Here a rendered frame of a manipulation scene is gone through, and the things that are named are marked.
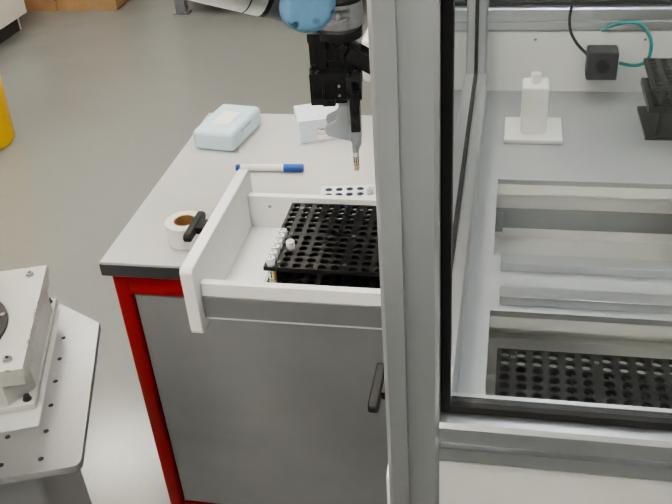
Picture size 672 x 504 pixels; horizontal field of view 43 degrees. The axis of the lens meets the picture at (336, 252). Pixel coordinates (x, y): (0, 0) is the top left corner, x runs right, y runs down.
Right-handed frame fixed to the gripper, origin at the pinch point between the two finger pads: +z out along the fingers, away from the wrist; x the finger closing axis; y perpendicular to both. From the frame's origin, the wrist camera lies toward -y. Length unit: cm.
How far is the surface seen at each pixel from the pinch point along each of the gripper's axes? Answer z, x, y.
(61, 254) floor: 92, -110, 109
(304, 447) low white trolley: 58, 13, 13
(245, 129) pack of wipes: 13.1, -35.4, 25.7
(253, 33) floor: 92, -331, 70
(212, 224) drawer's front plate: -1.0, 26.7, 20.4
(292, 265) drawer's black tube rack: 1.8, 33.5, 8.5
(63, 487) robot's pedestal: 40, 38, 49
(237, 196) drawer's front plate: 0.0, 16.9, 18.3
